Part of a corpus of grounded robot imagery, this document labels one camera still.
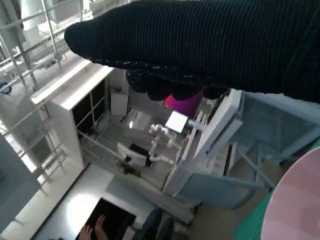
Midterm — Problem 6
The pink plastic bowl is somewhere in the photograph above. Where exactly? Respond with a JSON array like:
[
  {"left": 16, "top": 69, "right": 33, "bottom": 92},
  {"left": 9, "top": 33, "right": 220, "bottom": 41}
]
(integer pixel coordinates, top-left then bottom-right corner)
[{"left": 261, "top": 147, "right": 320, "bottom": 240}]

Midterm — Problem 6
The small white panel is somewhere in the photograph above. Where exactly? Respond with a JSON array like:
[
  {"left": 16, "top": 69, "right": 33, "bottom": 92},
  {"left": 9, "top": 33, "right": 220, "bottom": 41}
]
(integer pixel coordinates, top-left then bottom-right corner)
[{"left": 165, "top": 110, "right": 189, "bottom": 134}]

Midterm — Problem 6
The monitor with magenta screen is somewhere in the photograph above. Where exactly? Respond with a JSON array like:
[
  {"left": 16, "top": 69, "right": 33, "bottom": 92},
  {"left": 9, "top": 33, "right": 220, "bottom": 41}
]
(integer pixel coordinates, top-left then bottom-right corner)
[{"left": 163, "top": 90, "right": 203, "bottom": 118}]

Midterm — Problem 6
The small white box cabinet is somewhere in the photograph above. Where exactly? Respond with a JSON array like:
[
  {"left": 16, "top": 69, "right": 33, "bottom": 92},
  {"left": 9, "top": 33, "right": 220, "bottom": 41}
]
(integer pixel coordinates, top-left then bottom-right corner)
[{"left": 109, "top": 89, "right": 130, "bottom": 117}]

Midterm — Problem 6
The white backed monitor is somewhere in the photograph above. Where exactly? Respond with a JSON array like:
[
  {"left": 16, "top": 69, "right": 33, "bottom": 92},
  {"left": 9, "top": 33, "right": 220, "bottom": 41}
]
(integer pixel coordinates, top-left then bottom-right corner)
[{"left": 116, "top": 141, "right": 154, "bottom": 169}]

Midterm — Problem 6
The white desk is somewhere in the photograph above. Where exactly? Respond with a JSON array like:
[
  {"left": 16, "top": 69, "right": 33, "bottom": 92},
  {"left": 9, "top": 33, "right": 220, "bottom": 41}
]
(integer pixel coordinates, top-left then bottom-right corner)
[{"left": 162, "top": 89, "right": 245, "bottom": 196}]

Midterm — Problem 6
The grey office chair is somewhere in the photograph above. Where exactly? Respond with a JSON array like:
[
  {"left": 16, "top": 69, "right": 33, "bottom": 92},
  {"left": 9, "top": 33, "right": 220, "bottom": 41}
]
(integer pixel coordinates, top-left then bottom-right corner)
[{"left": 184, "top": 90, "right": 320, "bottom": 210}]

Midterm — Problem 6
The white open shelf cabinet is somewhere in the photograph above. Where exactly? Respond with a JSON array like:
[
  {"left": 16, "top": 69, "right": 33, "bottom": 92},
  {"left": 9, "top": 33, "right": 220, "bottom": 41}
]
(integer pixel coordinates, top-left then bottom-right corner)
[{"left": 29, "top": 66, "right": 113, "bottom": 166}]

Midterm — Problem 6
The large black panel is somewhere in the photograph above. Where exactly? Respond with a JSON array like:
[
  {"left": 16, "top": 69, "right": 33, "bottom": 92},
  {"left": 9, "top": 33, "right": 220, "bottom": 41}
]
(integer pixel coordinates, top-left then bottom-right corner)
[{"left": 77, "top": 196, "right": 138, "bottom": 240}]

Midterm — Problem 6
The person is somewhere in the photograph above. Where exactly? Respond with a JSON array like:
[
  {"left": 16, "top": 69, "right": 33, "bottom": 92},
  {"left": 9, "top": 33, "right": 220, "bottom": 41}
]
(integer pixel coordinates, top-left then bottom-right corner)
[{"left": 74, "top": 213, "right": 111, "bottom": 240}]

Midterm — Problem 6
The silver metal pipe rack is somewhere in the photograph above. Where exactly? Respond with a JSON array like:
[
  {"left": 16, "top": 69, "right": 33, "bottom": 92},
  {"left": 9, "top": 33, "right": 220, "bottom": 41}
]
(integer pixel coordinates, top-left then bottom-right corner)
[{"left": 0, "top": 0, "right": 101, "bottom": 83}]

